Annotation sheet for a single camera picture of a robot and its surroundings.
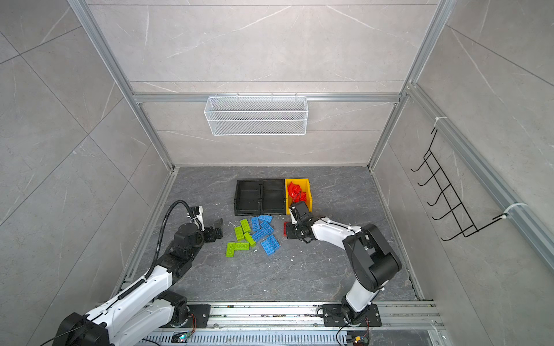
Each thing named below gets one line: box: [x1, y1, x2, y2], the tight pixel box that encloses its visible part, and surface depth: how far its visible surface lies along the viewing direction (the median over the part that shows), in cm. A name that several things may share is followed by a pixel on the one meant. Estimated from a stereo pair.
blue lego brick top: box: [258, 214, 274, 224], surface depth 100 cm
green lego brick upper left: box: [234, 225, 245, 241], surface depth 95 cm
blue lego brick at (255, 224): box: [250, 216, 261, 233], surface depth 97 cm
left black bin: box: [234, 179, 262, 217], surface depth 105 cm
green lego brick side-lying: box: [243, 232, 257, 248], surface depth 92 cm
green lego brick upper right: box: [240, 218, 252, 233], surface depth 97 cm
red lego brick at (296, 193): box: [287, 180, 307, 204], surface depth 105 cm
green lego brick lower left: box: [226, 242, 236, 258], surface depth 92 cm
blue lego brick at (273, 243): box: [266, 234, 281, 251], surface depth 92 cm
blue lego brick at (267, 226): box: [260, 220, 275, 234], surface depth 97 cm
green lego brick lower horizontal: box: [234, 242, 251, 251], surface depth 92 cm
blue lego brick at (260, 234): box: [251, 228, 270, 242], surface depth 94 cm
